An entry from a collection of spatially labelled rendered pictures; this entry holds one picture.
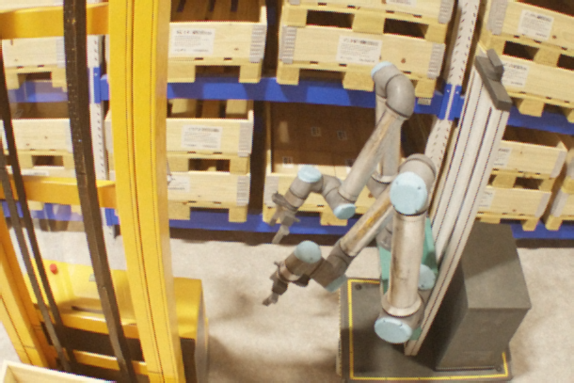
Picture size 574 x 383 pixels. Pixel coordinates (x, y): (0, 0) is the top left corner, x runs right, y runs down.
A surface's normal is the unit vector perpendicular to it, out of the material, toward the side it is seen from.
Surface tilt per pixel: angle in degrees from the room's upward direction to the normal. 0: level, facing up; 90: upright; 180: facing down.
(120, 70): 90
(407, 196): 83
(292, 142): 0
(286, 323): 0
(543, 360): 0
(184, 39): 90
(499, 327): 90
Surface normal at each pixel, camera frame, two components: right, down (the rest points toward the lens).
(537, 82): 0.04, 0.66
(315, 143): 0.11, -0.75
